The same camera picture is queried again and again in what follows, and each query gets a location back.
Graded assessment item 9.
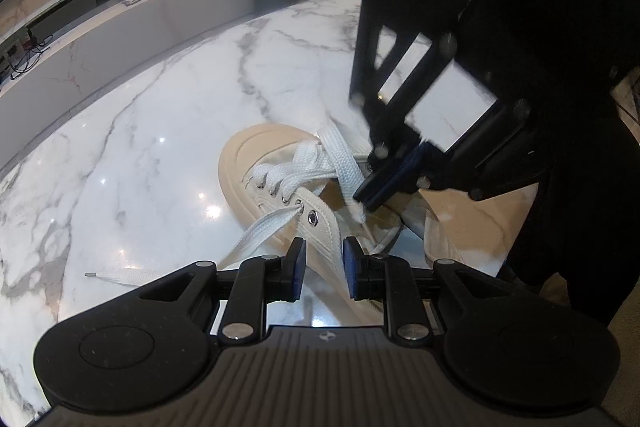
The tangle of black cables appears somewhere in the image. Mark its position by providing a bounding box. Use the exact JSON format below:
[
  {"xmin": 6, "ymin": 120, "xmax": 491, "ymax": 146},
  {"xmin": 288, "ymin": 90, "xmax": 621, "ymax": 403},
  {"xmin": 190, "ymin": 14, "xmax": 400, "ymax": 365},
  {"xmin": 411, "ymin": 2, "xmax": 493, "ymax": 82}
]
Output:
[{"xmin": 0, "ymin": 33, "xmax": 54, "ymax": 81}]

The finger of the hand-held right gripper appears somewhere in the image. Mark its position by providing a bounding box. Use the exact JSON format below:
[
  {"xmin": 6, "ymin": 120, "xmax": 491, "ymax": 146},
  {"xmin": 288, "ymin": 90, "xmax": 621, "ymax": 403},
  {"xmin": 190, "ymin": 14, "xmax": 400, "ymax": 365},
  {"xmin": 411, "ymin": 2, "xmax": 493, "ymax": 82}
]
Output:
[
  {"xmin": 349, "ymin": 1, "xmax": 457, "ymax": 174},
  {"xmin": 351, "ymin": 98, "xmax": 539, "ymax": 211}
]

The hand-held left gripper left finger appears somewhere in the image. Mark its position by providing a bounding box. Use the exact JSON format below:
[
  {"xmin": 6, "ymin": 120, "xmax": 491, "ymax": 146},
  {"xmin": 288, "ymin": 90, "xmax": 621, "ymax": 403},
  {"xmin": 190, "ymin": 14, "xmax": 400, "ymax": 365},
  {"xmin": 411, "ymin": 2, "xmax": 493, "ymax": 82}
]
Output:
[{"xmin": 141, "ymin": 237, "xmax": 307, "ymax": 348}]

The grey stone television console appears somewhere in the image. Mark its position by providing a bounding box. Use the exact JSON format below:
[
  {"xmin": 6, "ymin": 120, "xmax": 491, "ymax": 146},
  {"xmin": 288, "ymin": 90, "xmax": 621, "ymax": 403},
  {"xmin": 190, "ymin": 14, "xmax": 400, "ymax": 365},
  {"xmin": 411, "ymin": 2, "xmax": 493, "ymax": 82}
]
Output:
[{"xmin": 0, "ymin": 0, "xmax": 257, "ymax": 108}]

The white shoelace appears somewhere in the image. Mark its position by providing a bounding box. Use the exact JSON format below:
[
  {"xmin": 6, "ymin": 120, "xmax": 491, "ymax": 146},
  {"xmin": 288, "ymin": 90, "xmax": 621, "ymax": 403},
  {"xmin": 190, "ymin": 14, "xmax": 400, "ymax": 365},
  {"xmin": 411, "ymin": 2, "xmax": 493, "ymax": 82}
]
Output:
[{"xmin": 84, "ymin": 118, "xmax": 392, "ymax": 281}]

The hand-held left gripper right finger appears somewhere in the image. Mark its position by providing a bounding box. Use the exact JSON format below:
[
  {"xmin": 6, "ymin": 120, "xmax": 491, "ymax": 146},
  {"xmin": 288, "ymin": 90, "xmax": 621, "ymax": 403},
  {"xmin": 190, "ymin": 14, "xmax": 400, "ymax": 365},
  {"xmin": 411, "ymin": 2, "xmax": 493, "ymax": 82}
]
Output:
[{"xmin": 342, "ymin": 236, "xmax": 494, "ymax": 348}]

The black soundbar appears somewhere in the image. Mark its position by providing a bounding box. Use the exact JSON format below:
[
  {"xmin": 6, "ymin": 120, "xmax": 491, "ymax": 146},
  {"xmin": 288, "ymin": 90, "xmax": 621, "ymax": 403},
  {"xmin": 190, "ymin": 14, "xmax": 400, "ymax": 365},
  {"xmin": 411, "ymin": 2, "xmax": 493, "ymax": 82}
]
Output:
[{"xmin": 24, "ymin": 0, "xmax": 99, "ymax": 44}]

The beige canvas shoe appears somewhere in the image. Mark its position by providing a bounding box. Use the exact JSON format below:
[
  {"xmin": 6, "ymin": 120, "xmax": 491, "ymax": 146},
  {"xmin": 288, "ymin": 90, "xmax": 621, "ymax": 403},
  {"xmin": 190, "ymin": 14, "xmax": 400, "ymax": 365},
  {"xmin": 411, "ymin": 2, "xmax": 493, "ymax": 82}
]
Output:
[{"xmin": 217, "ymin": 124, "xmax": 542, "ymax": 329}]

